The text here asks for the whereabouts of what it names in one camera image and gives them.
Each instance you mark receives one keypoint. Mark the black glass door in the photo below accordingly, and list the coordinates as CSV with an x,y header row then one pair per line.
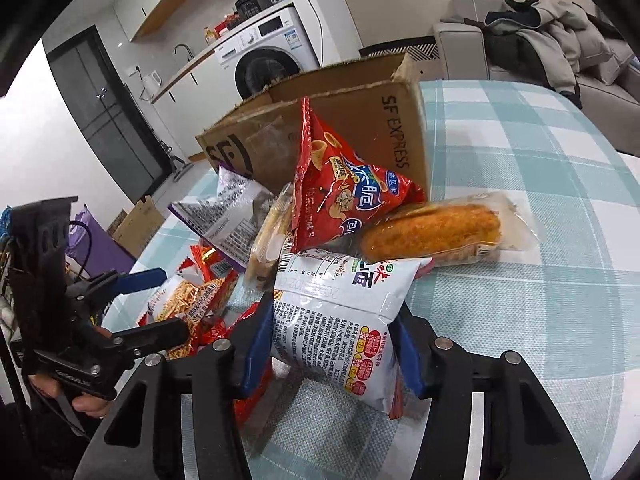
x,y
100,110

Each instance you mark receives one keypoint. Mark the orange crumbed bread packet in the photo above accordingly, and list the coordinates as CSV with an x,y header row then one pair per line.
x,y
440,232

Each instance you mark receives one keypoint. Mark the clear cake slice packet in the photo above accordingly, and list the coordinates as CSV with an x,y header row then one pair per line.
x,y
267,240

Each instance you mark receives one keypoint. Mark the black and white patterned basket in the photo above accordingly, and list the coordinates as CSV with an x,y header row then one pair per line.
x,y
425,55

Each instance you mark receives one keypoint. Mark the grey jacket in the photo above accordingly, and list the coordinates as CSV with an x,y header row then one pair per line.
x,y
575,45

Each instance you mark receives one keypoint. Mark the small open cardboard box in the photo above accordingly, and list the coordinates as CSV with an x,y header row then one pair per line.
x,y
140,225

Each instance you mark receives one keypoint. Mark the metal faucet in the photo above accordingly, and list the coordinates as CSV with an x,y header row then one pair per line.
x,y
182,51

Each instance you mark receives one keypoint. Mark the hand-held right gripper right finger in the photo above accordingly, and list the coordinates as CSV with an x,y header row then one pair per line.
x,y
407,355

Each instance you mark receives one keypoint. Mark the white snack bag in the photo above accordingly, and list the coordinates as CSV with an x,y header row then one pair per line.
x,y
340,310

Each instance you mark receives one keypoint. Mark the yellow bottle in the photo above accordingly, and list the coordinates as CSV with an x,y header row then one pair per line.
x,y
210,36

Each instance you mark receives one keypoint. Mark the brown cardboard box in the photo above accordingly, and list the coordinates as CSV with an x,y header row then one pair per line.
x,y
360,110

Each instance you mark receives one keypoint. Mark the purple and silver snack bag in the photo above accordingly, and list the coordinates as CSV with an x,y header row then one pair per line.
x,y
225,215

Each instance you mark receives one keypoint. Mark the dark blue jacket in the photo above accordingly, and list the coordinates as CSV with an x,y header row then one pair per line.
x,y
505,20

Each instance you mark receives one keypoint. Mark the white washing machine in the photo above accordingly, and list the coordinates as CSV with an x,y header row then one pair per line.
x,y
270,60

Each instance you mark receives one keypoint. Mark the teal checked tablecloth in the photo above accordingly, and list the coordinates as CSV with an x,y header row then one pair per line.
x,y
500,310

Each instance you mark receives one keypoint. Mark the white wall cabinet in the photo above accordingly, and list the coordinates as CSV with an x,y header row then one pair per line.
x,y
145,10

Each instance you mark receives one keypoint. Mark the red puffed snack bag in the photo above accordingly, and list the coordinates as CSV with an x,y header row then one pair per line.
x,y
335,185

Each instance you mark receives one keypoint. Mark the orange noodle snack packet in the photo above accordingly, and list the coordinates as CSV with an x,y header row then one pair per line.
x,y
185,300

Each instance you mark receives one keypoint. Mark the white electric kettle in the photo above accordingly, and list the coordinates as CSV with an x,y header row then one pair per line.
x,y
151,85

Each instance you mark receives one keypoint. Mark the black pressure cooker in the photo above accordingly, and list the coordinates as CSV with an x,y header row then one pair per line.
x,y
252,5

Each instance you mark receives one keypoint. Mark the grey sofa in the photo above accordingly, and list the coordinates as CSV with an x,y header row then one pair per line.
x,y
460,55

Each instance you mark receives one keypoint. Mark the red box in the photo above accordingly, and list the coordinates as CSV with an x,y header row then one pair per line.
x,y
226,26

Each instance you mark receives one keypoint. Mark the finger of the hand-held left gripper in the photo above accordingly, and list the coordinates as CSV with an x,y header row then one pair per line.
x,y
155,337
145,277

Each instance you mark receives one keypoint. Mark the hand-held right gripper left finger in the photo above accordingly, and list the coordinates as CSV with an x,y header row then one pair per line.
x,y
257,345

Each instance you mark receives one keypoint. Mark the white kitchen counter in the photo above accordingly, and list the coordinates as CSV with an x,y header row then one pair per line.
x,y
200,60

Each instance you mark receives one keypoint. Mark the person's left hand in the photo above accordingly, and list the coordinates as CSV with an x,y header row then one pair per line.
x,y
92,405

